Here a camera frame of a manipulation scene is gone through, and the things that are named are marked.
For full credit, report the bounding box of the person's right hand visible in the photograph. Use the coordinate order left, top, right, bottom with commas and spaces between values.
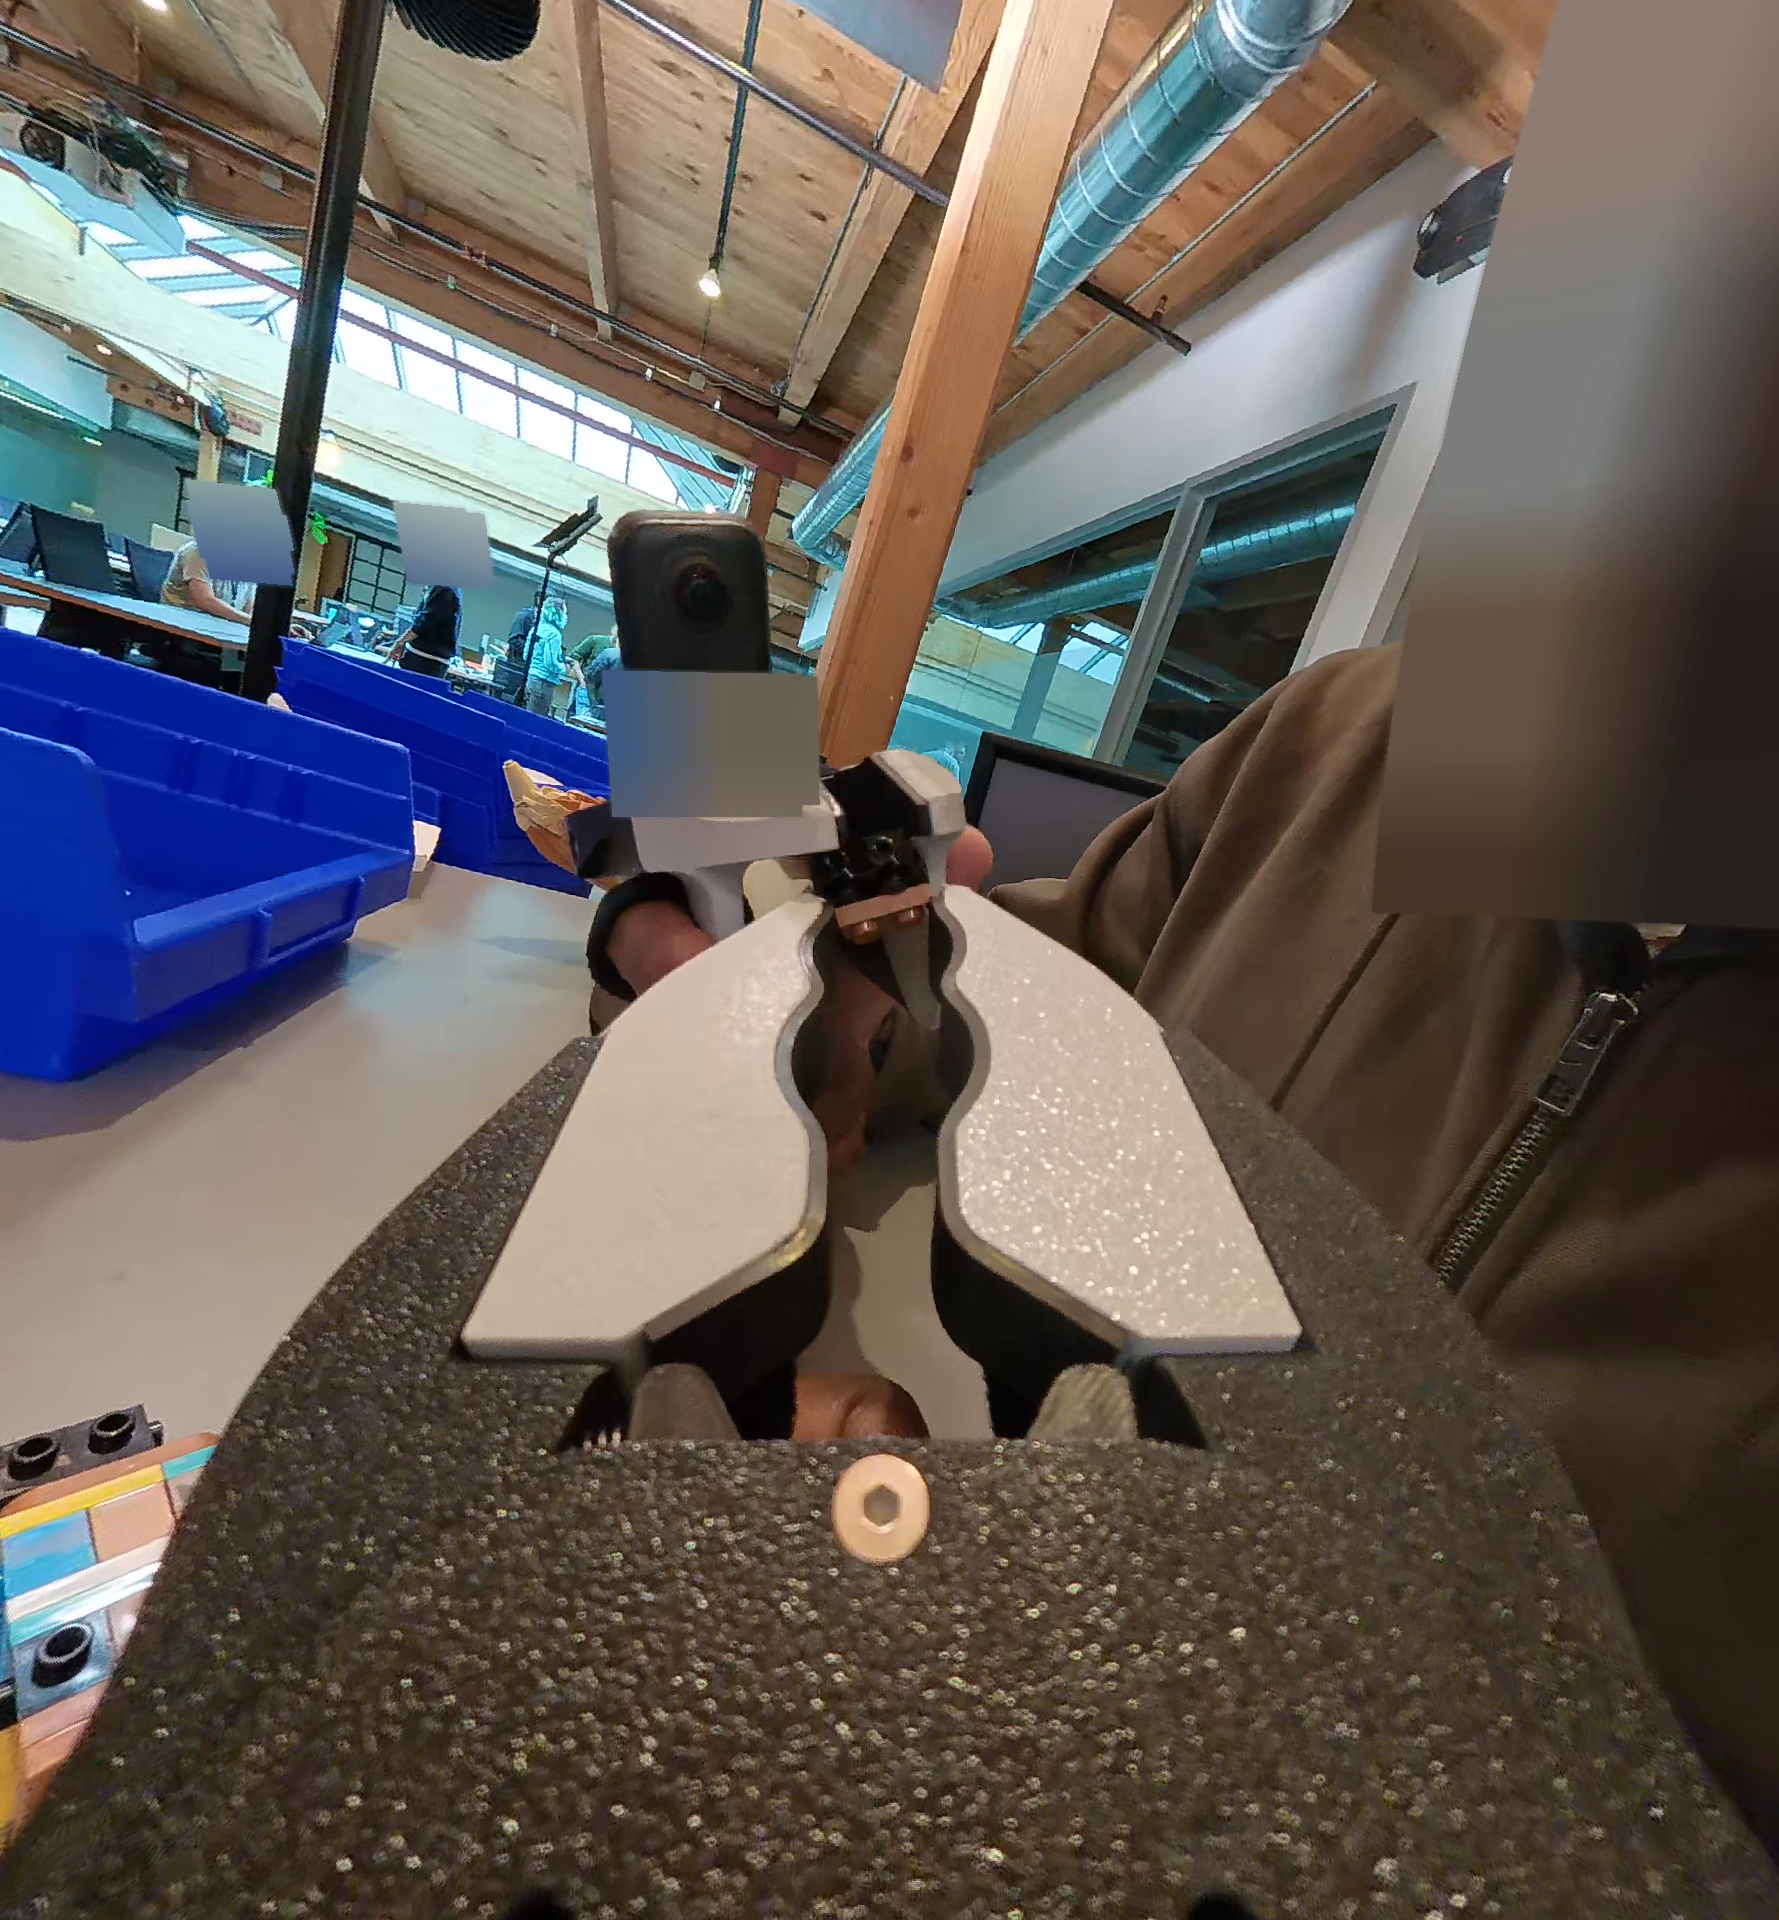
585, 831, 997, 1183

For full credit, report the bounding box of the black panel light stand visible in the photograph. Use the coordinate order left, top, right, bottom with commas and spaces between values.
533, 493, 603, 708

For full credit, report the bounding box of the long silver air duct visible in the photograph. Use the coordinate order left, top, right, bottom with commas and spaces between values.
791, 0, 1358, 571

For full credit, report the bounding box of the row of black office chairs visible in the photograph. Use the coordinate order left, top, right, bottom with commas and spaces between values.
0, 503, 179, 605

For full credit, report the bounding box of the person's brown jacket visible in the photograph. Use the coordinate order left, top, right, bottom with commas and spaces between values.
985, 645, 1779, 1920

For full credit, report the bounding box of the black pole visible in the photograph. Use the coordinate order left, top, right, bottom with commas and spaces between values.
242, 0, 390, 708

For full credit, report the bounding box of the person's right forearm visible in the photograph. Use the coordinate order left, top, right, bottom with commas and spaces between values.
985, 782, 1281, 1083

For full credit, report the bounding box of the dark monitor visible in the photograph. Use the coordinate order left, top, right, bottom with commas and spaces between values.
963, 732, 1170, 889

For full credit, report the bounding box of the black square toy brick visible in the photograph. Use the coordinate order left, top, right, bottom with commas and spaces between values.
813, 836, 919, 912

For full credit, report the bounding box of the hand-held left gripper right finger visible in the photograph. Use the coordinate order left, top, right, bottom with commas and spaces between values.
931, 887, 1306, 1359

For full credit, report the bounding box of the tan spiky brick assembly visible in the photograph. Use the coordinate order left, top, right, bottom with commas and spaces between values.
502, 757, 609, 876

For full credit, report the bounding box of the wooden background desk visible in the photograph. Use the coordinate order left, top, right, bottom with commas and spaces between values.
0, 569, 282, 669

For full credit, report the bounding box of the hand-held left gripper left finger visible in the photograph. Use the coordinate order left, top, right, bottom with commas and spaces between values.
461, 900, 829, 1365

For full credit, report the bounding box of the black wall device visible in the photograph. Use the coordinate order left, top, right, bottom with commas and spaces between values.
1410, 154, 1516, 288

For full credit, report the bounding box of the multicolour toy brick model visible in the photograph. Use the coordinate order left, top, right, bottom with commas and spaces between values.
0, 1408, 218, 1888

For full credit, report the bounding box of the wooden post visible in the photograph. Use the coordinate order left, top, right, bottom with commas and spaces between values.
813, 0, 1118, 766

